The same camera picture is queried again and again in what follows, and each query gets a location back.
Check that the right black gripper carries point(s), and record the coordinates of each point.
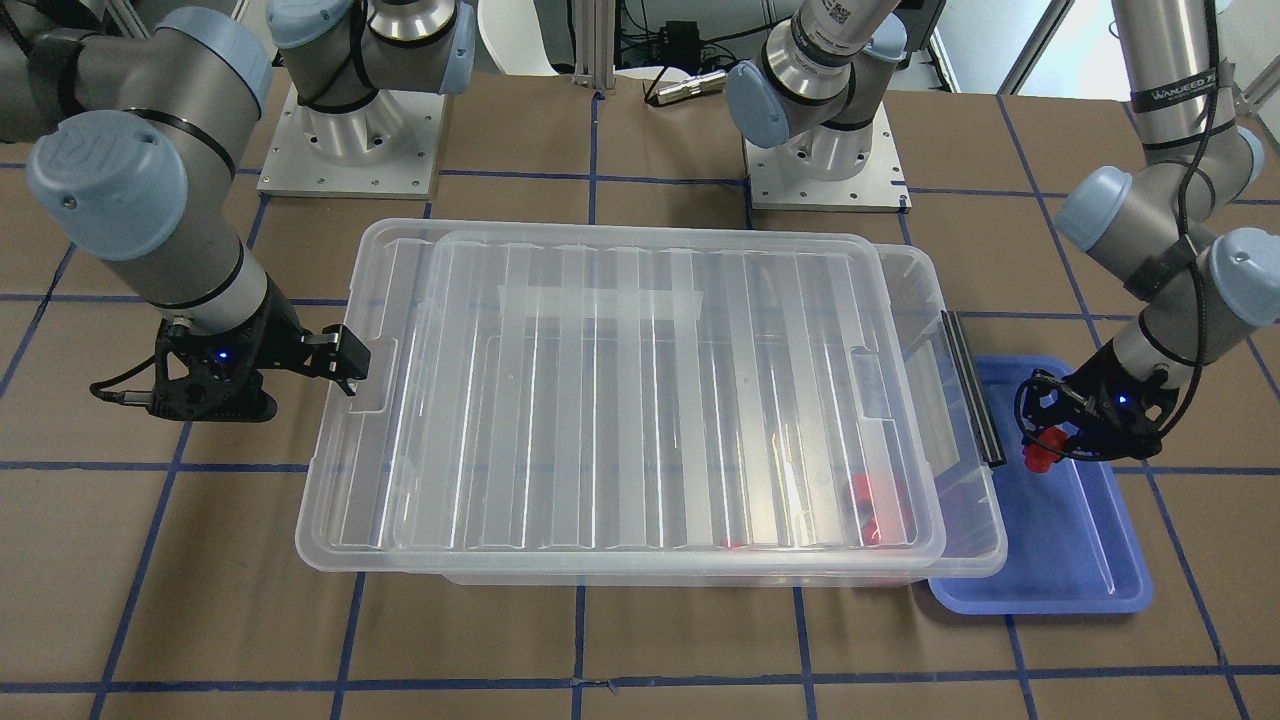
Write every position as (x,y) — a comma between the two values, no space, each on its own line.
(277,337)

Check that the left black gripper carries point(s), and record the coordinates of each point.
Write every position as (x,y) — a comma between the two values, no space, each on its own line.
(1088,379)

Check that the clear plastic box lid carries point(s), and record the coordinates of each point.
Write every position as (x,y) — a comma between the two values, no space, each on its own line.
(620,400)

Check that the red block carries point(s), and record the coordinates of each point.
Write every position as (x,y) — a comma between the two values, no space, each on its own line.
(875,495)
(877,531)
(1045,449)

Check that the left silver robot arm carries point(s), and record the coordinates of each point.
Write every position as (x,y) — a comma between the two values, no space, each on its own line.
(823,73)

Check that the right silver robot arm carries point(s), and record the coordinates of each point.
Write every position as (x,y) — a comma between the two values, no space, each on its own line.
(135,142)

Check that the clear plastic storage box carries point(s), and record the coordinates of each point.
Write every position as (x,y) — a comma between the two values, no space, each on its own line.
(950,420)

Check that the black rubber strip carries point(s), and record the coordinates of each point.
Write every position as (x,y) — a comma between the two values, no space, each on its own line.
(985,430)

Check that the blue plastic tray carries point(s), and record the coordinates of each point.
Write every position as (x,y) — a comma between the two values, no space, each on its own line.
(1072,548)

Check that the white chair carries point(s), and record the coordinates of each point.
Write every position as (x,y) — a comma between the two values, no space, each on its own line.
(511,33)

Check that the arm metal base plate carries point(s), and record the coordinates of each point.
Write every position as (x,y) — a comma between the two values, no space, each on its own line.
(387,150)
(829,170)

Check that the aluminium frame post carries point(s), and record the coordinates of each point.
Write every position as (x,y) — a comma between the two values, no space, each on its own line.
(594,29)

